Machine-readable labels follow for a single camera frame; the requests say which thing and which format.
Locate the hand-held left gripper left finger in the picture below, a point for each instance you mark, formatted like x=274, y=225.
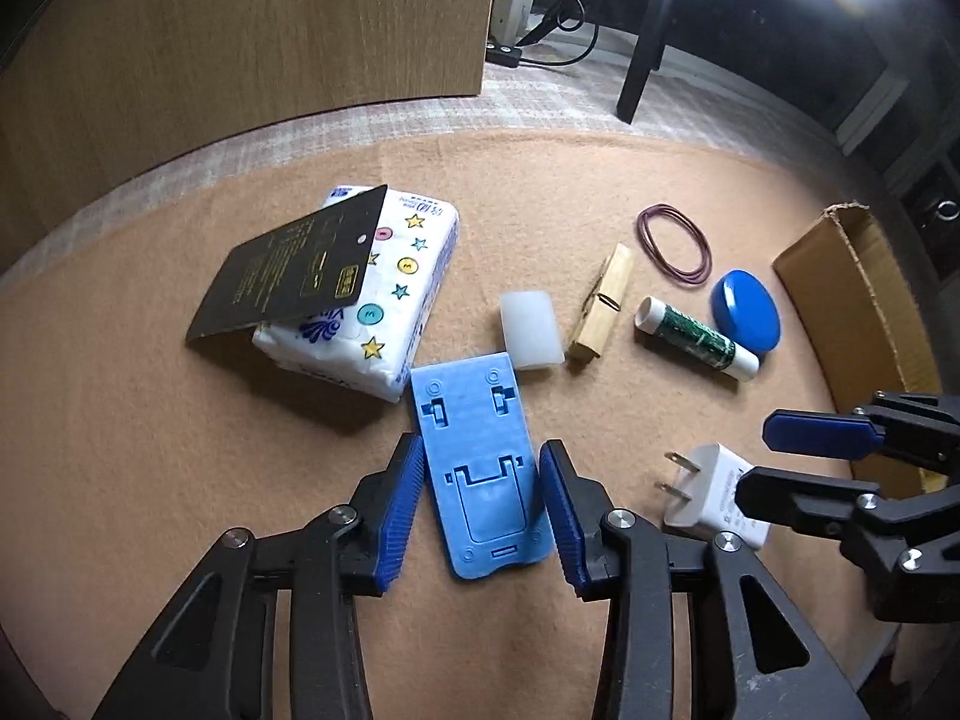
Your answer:
x=401, y=510

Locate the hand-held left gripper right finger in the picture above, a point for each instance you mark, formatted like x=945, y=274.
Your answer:
x=562, y=510

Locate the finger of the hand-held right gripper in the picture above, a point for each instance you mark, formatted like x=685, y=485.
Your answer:
x=817, y=431
x=802, y=499

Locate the white plug charger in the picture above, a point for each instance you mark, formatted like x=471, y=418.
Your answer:
x=709, y=495

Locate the blue plastic phone stand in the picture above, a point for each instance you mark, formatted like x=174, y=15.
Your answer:
x=480, y=427

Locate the blue oval lid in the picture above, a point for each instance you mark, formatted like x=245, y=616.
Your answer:
x=746, y=311

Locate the brown cardboard box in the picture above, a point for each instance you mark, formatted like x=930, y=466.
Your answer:
x=847, y=292

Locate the green white glue stick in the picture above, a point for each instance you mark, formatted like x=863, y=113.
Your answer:
x=697, y=337

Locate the translucent white cap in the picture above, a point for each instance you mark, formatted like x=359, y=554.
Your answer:
x=529, y=330

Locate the wooden clothespin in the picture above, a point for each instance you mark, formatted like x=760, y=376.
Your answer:
x=600, y=307

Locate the white patterned tissue pack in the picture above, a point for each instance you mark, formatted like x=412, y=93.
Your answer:
x=405, y=270

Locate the black card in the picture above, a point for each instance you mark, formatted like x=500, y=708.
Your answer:
x=292, y=270

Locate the bundle of brown rubber bands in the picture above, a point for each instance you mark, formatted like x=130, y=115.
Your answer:
x=690, y=277

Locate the grey plaid mat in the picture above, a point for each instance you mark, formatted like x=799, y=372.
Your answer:
x=540, y=101

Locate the black tripod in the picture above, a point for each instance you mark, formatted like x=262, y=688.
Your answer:
x=645, y=52

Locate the black power strip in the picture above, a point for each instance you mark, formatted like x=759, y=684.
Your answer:
x=502, y=52

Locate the large wood panel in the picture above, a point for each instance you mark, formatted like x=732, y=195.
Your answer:
x=225, y=30

